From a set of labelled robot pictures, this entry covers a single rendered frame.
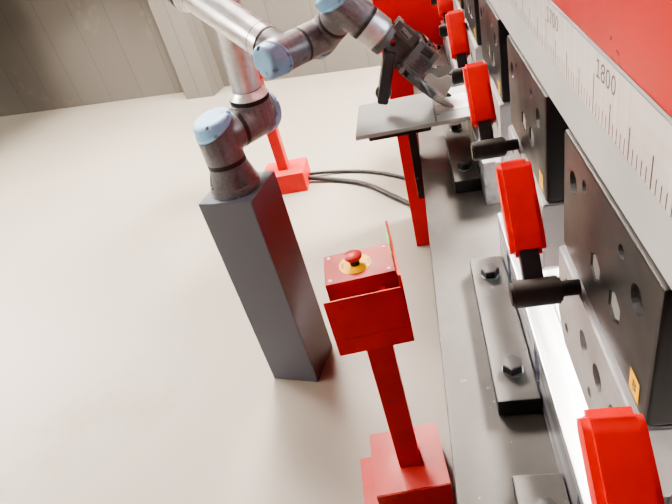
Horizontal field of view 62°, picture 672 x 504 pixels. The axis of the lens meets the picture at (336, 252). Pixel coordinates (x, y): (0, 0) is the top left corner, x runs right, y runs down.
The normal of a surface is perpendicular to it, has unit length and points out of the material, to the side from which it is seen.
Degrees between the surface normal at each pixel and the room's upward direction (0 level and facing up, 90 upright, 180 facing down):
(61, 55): 90
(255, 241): 90
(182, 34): 90
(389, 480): 0
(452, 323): 0
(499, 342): 0
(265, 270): 90
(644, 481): 39
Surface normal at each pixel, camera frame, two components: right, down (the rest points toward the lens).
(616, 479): -0.22, -0.24
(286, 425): -0.23, -0.79
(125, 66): -0.29, 0.61
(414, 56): -0.07, 0.59
